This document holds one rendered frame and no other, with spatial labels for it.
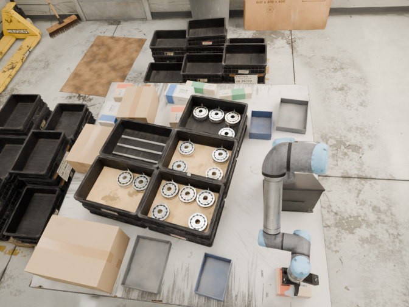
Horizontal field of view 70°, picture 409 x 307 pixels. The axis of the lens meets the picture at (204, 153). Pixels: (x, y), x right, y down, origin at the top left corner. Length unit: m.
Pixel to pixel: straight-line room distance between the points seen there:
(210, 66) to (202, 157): 1.45
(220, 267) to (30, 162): 1.75
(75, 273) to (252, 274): 0.89
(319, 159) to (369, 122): 2.17
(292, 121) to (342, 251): 1.07
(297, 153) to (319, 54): 2.82
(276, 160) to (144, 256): 0.97
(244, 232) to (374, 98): 2.27
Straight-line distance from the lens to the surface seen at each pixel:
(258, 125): 2.11
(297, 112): 2.22
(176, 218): 1.65
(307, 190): 1.56
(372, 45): 4.17
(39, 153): 2.74
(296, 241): 1.34
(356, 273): 2.55
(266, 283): 1.68
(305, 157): 1.13
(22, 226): 2.75
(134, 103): 2.17
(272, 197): 1.23
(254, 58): 2.96
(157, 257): 1.74
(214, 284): 1.67
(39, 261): 1.78
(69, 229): 1.76
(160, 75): 3.25
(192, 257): 1.71
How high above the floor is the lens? 2.35
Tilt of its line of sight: 56 degrees down
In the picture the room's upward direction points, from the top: 10 degrees counter-clockwise
